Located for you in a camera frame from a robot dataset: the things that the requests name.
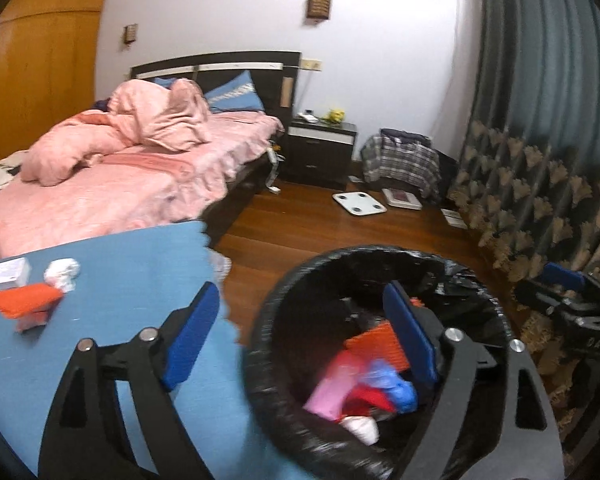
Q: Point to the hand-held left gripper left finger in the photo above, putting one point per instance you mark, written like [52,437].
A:
[190,340]

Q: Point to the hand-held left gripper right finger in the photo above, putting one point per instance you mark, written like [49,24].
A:
[410,330]

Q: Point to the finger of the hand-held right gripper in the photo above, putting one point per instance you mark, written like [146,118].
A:
[562,275]
[535,295]

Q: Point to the orange mesh pad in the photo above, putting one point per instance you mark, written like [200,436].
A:
[375,342]

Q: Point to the blue plastic bag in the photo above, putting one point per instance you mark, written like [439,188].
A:
[395,390]

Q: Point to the red cloth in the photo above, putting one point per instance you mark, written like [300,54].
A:
[370,395]

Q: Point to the waste bin with black bag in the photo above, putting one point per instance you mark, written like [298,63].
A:
[320,300]

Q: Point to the pink plastic bag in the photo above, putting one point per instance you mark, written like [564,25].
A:
[332,385]

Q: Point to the white tissue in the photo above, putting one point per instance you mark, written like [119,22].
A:
[360,427]
[62,270]

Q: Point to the orange cloth piece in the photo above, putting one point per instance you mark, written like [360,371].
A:
[25,300]

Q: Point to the small white blue box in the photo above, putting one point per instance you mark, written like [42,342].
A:
[10,272]

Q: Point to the grey quilted pad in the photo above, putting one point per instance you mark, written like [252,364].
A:
[220,265]

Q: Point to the blue tablecloth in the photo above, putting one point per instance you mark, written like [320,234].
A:
[130,285]

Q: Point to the white paper box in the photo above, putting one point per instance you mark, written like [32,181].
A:
[452,217]

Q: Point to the white scale with maroon centre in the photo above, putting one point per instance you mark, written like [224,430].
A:
[402,197]

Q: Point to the white bathroom scale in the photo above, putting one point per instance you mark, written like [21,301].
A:
[357,203]

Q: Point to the black bag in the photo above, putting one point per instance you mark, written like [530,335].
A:
[445,175]

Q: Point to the plaid shirt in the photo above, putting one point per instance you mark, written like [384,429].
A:
[400,165]

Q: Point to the teal patterned curtain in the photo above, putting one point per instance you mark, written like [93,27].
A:
[530,85]

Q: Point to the dark nightstand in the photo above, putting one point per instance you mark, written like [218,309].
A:
[315,160]

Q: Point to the dark hoodie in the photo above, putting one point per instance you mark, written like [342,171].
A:
[405,135]

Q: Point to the white power strip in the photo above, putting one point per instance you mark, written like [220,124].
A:
[278,159]

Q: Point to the yellow plush toy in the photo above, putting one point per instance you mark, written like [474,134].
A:
[334,116]

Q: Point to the pink duvet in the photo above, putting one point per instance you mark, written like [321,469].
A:
[150,115]

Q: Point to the white remote control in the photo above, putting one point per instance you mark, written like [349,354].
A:
[310,116]

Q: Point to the large blue pillow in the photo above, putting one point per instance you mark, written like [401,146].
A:
[235,95]

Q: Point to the dark purple cloth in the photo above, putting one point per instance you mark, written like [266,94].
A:
[101,105]

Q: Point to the pile of pale clothes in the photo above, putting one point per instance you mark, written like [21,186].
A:
[0,175]

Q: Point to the small blue pillow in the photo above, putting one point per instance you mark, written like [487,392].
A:
[164,82]

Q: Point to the wooden wardrobe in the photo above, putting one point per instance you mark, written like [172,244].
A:
[40,60]

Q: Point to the wall power socket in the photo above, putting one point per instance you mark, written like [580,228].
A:
[311,64]

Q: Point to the wooden wall lamp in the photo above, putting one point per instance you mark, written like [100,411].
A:
[131,35]
[319,7]

